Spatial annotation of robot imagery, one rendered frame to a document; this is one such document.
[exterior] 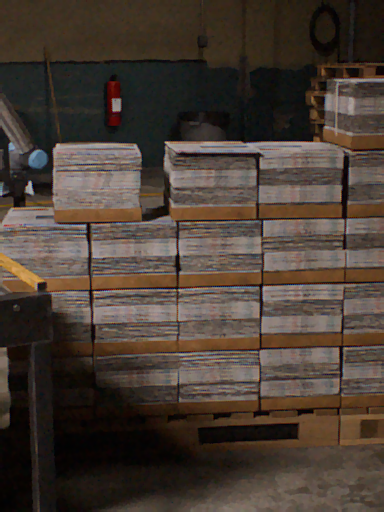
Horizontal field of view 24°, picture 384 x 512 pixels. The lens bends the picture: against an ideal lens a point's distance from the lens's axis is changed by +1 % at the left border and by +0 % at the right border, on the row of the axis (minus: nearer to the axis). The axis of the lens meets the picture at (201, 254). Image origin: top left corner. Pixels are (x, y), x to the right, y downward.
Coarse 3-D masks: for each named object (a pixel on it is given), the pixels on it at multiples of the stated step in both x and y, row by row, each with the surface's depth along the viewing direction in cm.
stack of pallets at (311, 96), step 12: (324, 72) 947; (336, 72) 925; (348, 72) 917; (360, 72) 892; (372, 72) 891; (312, 84) 953; (324, 84) 953; (312, 96) 946; (324, 96) 931; (312, 108) 953; (324, 108) 937; (312, 120) 959; (324, 120) 942
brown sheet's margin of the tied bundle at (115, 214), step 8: (112, 208) 295; (120, 208) 295; (128, 208) 296; (136, 208) 296; (56, 216) 294; (64, 216) 294; (72, 216) 294; (80, 216) 294; (88, 216) 295; (96, 216) 295; (104, 216) 295; (112, 216) 296; (120, 216) 296; (128, 216) 296; (136, 216) 297
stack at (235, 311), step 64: (64, 256) 296; (128, 256) 299; (192, 256) 302; (256, 256) 305; (320, 256) 308; (64, 320) 301; (128, 320) 304; (192, 320) 307; (256, 320) 309; (320, 320) 312; (64, 384) 307; (128, 384) 309; (192, 384) 312; (256, 384) 315; (320, 384) 317; (128, 448) 315; (192, 448) 317; (256, 448) 319
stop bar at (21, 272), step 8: (0, 256) 252; (0, 264) 249; (8, 264) 242; (16, 264) 242; (16, 272) 236; (24, 272) 233; (32, 272) 233; (24, 280) 230; (32, 280) 225; (40, 280) 225; (40, 288) 223
